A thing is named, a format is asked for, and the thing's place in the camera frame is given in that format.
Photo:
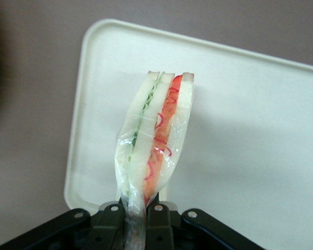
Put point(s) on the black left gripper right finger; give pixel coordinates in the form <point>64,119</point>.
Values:
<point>187,229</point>

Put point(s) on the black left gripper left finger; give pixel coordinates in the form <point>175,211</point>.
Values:
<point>67,229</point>

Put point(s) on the triangle sandwich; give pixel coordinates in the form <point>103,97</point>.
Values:
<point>156,130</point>

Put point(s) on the beige plastic tray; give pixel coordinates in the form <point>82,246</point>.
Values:
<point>237,130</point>

